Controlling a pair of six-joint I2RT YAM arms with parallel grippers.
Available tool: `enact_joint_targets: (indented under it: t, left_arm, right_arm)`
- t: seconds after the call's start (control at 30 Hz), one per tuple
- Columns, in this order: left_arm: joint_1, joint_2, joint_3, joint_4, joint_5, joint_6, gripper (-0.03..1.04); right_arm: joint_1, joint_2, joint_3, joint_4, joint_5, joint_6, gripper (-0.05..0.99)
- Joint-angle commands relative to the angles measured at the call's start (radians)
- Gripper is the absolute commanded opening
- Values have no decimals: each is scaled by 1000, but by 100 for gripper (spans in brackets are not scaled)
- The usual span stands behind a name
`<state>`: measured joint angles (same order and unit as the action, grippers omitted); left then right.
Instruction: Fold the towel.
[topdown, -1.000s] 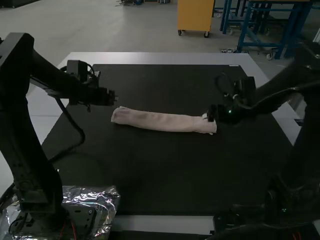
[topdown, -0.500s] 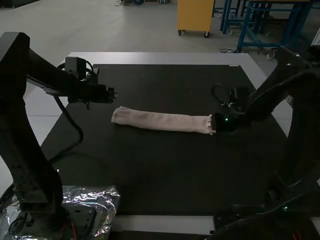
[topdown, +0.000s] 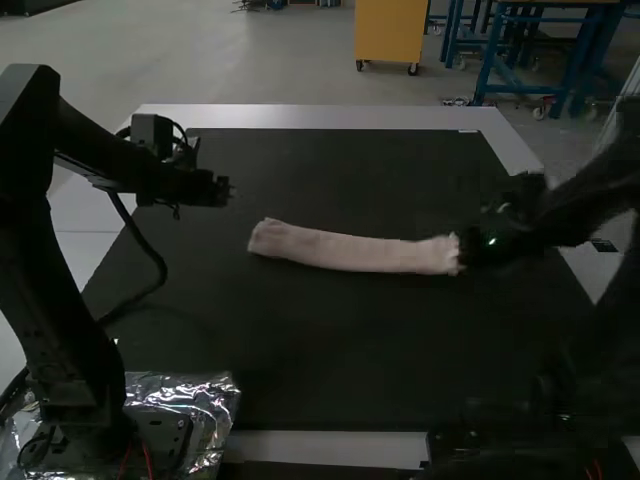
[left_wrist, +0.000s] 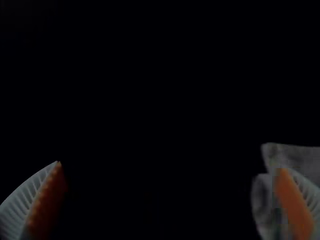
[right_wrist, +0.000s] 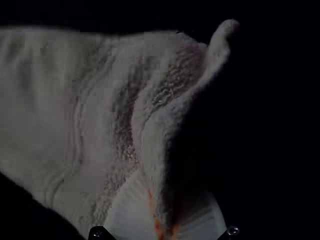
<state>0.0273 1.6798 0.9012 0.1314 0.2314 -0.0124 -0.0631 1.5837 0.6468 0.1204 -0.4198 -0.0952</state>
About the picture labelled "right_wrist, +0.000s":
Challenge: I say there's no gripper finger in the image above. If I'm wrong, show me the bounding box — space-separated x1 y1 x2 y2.
172 193 241 240
87 172 163 240

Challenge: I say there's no pale towel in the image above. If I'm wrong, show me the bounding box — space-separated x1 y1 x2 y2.
0 18 241 240

